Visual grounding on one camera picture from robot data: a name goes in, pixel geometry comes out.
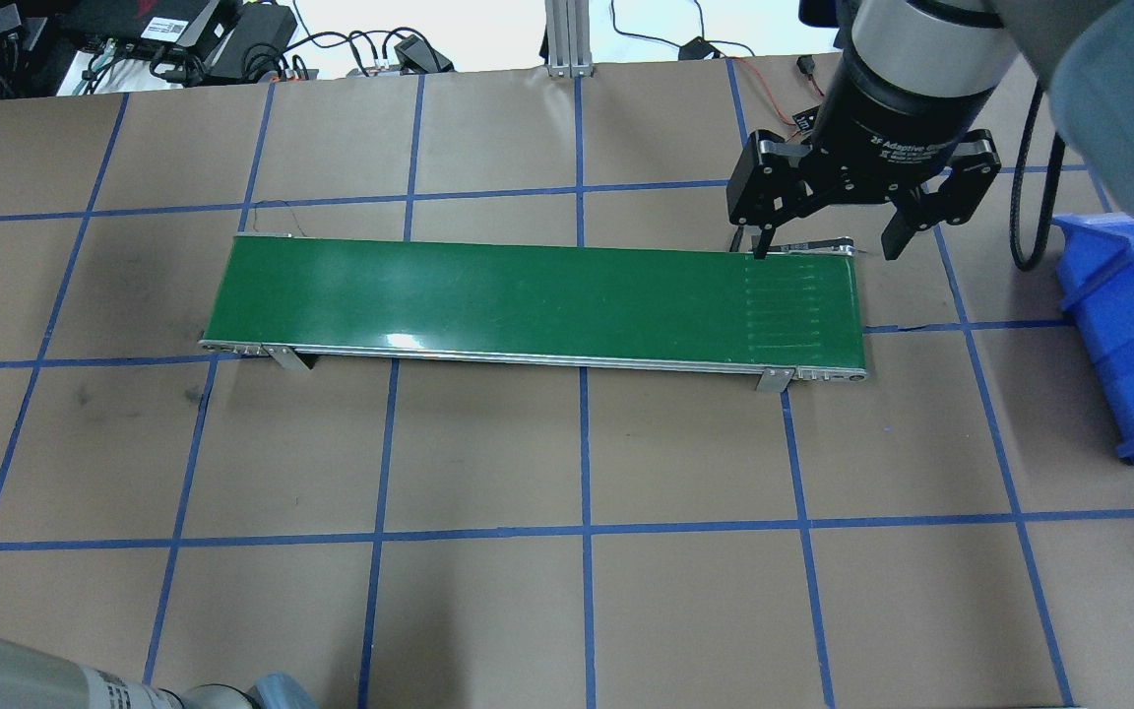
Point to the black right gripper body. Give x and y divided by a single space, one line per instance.
897 116

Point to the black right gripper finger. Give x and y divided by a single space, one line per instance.
767 189
973 167

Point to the green conveyor belt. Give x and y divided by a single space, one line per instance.
784 318

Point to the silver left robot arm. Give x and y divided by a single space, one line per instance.
401 533

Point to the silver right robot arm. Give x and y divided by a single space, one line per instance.
1082 54

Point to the aluminium frame post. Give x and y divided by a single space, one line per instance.
567 39

